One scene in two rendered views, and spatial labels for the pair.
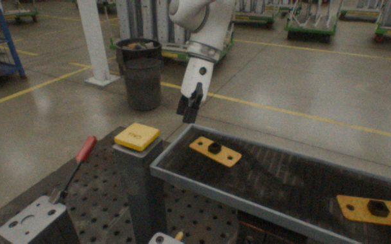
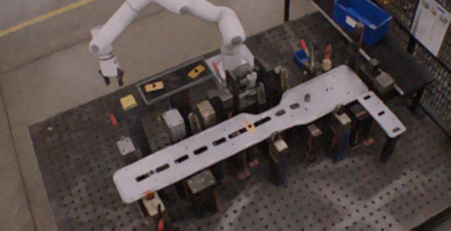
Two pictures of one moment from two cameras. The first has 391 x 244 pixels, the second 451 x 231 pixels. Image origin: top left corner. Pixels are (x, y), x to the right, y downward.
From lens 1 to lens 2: 2.04 m
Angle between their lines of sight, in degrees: 41
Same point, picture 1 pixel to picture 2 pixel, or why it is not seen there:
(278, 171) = (172, 78)
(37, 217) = (126, 144)
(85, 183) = (68, 162)
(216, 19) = not seen: hidden behind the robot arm
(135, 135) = (128, 101)
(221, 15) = not seen: hidden behind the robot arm
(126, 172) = (131, 115)
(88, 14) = not seen: outside the picture
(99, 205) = (91, 161)
